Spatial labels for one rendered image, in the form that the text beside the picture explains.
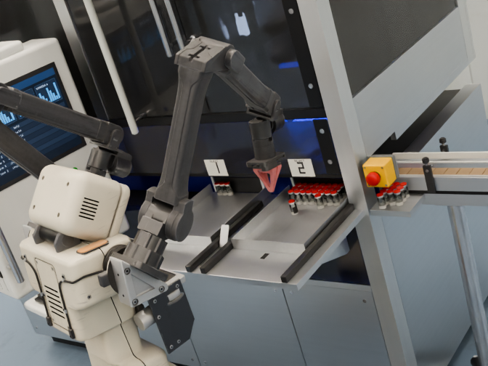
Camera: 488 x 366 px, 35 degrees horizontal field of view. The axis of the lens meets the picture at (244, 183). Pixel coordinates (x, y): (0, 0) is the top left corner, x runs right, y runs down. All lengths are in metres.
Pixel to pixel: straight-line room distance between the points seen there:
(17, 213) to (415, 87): 1.38
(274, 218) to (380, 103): 0.48
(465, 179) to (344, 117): 0.38
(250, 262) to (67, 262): 0.66
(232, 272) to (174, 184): 0.57
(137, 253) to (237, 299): 1.22
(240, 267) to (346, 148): 0.46
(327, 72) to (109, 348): 0.94
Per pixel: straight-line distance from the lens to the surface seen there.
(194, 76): 1.63
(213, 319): 3.02
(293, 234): 2.29
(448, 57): 2.87
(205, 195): 2.73
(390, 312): 2.52
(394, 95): 2.48
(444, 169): 2.35
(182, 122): 1.65
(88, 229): 1.77
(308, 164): 2.35
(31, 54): 2.66
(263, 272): 2.15
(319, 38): 2.15
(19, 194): 2.65
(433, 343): 2.80
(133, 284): 1.69
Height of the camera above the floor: 1.91
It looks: 22 degrees down
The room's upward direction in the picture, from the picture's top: 17 degrees counter-clockwise
